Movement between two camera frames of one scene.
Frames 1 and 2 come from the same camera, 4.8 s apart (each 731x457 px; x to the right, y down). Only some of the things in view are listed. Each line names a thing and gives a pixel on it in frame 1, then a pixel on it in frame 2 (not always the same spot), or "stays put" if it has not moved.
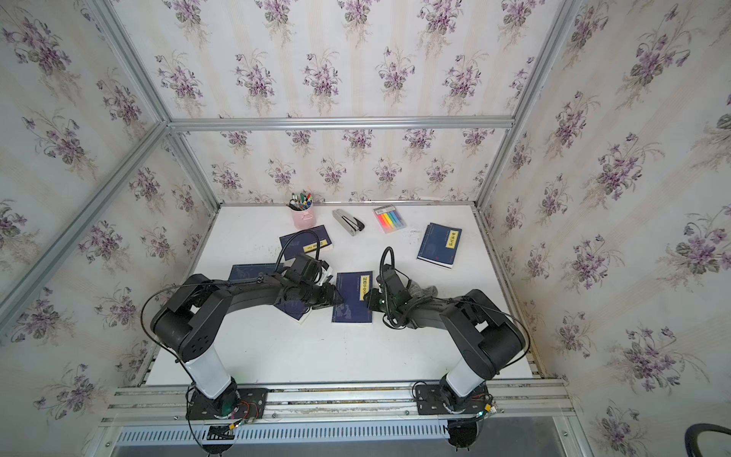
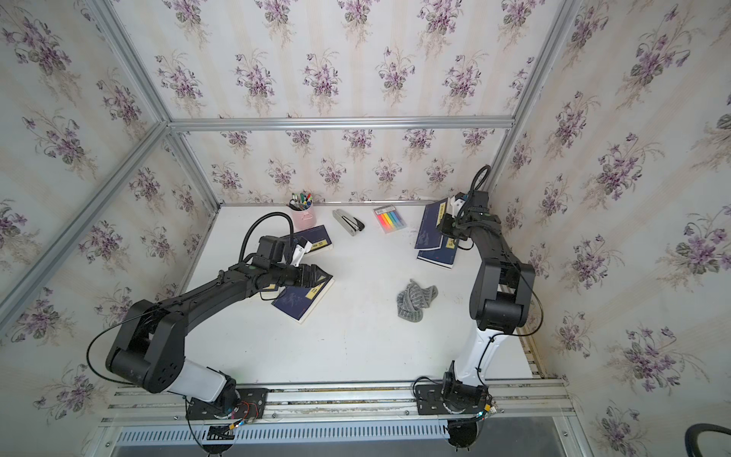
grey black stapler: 352,224 stays put
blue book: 297,309 stays put
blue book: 440,245 stays put
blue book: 352,287 → 429,237
